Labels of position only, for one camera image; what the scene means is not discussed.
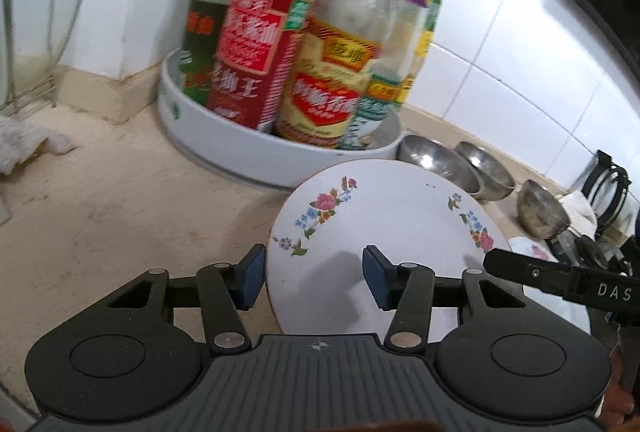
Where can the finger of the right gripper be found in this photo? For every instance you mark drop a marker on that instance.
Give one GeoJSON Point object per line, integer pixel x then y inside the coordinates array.
{"type": "Point", "coordinates": [584, 286]}

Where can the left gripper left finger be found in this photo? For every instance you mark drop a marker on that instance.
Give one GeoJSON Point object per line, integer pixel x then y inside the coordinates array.
{"type": "Point", "coordinates": [220, 291]}

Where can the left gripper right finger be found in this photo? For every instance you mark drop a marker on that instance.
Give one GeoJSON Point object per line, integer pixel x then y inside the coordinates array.
{"type": "Point", "coordinates": [411, 292]}

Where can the white floral plate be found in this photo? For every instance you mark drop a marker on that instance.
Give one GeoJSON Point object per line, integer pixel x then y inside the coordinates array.
{"type": "Point", "coordinates": [314, 269]}

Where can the steel bowl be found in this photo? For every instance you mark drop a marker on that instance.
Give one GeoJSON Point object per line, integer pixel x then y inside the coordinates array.
{"type": "Point", "coordinates": [497, 181]}
{"type": "Point", "coordinates": [440, 160]}
{"type": "Point", "coordinates": [539, 213]}

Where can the white cloth on stove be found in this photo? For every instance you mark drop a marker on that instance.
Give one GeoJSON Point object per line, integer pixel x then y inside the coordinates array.
{"type": "Point", "coordinates": [583, 220]}

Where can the white floral cloth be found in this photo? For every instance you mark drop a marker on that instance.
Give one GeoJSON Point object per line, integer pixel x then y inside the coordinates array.
{"type": "Point", "coordinates": [531, 248]}

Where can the black stove pot support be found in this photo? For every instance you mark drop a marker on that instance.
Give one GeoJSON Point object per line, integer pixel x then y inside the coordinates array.
{"type": "Point", "coordinates": [606, 189]}

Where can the white rotating condiment rack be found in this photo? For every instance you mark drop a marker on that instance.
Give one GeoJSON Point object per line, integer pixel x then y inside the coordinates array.
{"type": "Point", "coordinates": [218, 144]}

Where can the green yellow oil bottle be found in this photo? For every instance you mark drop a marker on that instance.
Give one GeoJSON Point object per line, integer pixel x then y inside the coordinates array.
{"type": "Point", "coordinates": [420, 53]}

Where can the white rag left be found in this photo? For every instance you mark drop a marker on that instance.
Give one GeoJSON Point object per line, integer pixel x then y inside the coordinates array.
{"type": "Point", "coordinates": [20, 141]}

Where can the green label clear bottle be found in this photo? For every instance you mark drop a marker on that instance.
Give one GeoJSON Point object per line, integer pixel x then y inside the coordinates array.
{"type": "Point", "coordinates": [210, 11]}

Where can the yellow label vinegar bottle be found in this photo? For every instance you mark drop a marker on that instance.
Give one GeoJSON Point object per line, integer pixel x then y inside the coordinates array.
{"type": "Point", "coordinates": [341, 42]}

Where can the red label soy sauce bottle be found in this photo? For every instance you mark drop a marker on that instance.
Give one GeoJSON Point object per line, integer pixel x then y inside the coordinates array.
{"type": "Point", "coordinates": [258, 44]}

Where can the purple label white vinegar bottle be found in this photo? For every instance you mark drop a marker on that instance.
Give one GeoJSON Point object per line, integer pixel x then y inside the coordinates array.
{"type": "Point", "coordinates": [388, 74]}

